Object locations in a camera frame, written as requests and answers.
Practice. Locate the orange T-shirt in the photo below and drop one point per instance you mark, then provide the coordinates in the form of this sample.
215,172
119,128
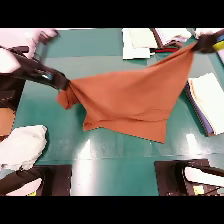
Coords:
133,96

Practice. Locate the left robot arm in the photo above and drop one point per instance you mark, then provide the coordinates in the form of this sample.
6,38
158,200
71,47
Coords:
37,72

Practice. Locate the red garment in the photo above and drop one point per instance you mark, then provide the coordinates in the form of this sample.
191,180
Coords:
165,50

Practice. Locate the purple garment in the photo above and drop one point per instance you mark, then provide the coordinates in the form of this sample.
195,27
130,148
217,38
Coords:
197,111

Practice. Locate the black garment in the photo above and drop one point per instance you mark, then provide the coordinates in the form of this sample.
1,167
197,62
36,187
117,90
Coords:
173,44

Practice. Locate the cream garment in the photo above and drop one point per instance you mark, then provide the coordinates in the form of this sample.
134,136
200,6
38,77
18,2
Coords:
208,100

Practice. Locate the pale pink garment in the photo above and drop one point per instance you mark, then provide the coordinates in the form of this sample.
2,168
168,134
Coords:
20,37

